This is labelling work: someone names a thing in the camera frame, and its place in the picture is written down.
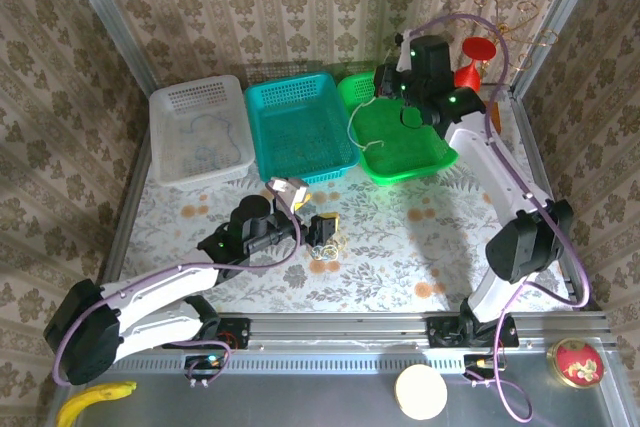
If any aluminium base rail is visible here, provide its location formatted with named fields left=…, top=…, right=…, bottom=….
left=219, top=312, right=617, bottom=348

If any grey metal shelf plate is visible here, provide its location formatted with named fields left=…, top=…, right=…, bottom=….
left=47, top=346, right=632, bottom=427

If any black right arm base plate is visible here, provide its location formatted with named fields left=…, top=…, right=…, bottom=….
left=427, top=316, right=519, bottom=348

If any aluminium side rail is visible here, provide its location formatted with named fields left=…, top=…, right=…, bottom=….
left=93, top=134, right=154, bottom=298
left=509, top=89, right=601, bottom=308

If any thin white wire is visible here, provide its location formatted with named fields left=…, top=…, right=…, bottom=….
left=307, top=234, right=350, bottom=262
left=346, top=96, right=385, bottom=153

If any white plastic basket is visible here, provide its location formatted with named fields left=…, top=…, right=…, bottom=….
left=148, top=74, right=256, bottom=192

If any round red gold tin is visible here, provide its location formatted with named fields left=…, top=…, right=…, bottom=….
left=548, top=338, right=606, bottom=390

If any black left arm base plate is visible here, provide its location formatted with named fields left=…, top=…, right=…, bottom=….
left=199, top=317, right=251, bottom=351

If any red goblet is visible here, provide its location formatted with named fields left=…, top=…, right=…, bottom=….
left=453, top=36, right=498, bottom=89

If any floral table cover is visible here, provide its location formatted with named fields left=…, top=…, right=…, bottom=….
left=112, top=86, right=576, bottom=316

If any green plastic basket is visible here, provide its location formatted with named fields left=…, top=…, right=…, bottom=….
left=337, top=71, right=460, bottom=186

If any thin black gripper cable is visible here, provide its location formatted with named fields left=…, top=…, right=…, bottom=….
left=398, top=104, right=425, bottom=131

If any cream round lid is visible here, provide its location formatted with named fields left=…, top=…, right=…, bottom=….
left=393, top=364, right=449, bottom=421

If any aluminium frame post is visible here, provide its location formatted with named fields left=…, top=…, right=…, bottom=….
left=55, top=0, right=157, bottom=93
left=509, top=0, right=609, bottom=98

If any small black connector box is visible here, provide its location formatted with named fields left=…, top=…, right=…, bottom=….
left=183, top=354, right=232, bottom=381
left=462, top=354, right=501, bottom=381

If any teal plastic basket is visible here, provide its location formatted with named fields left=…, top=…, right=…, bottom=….
left=243, top=71, right=362, bottom=186

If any gold wire ornament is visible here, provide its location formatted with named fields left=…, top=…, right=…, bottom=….
left=449, top=0, right=560, bottom=71

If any yellow banana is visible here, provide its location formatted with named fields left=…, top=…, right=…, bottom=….
left=55, top=380, right=138, bottom=427

